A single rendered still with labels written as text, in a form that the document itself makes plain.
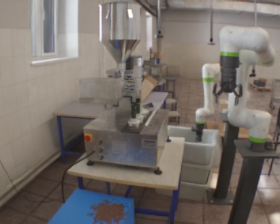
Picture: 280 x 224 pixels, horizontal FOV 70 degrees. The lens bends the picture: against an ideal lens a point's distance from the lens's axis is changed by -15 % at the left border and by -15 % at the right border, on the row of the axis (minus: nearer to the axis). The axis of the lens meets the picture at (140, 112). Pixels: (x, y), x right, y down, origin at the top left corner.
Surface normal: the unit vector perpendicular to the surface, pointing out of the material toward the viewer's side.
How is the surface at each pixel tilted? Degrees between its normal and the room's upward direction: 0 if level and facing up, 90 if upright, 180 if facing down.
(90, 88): 90
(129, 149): 90
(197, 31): 90
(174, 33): 90
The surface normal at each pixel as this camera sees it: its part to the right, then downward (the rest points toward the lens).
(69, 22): -0.22, 0.27
